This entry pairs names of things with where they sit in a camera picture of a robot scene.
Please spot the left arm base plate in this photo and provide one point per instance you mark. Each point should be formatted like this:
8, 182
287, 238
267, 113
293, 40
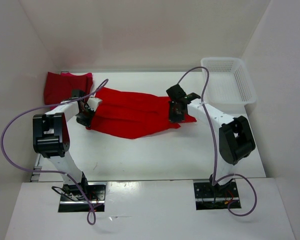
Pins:
72, 200

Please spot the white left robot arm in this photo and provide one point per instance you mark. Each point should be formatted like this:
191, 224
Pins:
51, 139

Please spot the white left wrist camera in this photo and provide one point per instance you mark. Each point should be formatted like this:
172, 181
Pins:
93, 103

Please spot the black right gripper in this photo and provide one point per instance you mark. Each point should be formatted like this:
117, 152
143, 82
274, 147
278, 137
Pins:
172, 117

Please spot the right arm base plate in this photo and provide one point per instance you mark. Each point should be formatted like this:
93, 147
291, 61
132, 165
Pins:
208, 197

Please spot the dark red t shirt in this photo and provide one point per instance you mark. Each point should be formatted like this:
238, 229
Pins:
58, 87

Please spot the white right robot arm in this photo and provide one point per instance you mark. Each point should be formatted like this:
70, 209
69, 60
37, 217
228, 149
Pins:
232, 136

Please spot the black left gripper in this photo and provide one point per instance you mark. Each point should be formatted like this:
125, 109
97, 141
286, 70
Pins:
87, 122

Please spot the white plastic laundry basket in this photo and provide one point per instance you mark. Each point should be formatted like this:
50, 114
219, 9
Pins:
229, 82

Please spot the bright red t shirt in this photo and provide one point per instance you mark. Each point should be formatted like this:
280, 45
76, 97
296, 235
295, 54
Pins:
131, 115

